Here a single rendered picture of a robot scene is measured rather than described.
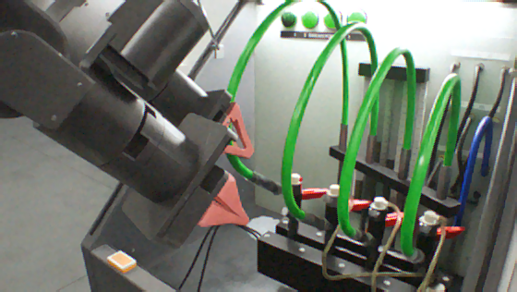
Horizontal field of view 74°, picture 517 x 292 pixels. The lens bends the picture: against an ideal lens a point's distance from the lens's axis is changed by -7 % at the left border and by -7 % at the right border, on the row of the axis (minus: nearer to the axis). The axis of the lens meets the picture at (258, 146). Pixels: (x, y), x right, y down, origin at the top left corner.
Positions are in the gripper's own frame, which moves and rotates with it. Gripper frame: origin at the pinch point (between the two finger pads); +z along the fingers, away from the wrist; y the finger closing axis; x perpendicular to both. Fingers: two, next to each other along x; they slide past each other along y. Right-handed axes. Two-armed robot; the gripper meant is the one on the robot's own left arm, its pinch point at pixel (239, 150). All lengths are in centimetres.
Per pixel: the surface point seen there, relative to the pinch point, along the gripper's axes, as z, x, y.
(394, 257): 32.1, 0.0, -9.2
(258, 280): 33.0, 14.2, 19.7
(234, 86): -7.1, -5.6, -2.1
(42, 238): 40, 63, 231
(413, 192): 8.4, -1.7, -22.2
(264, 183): 8.5, 0.8, 2.5
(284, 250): 22.7, 7.3, 6.0
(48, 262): 44, 69, 201
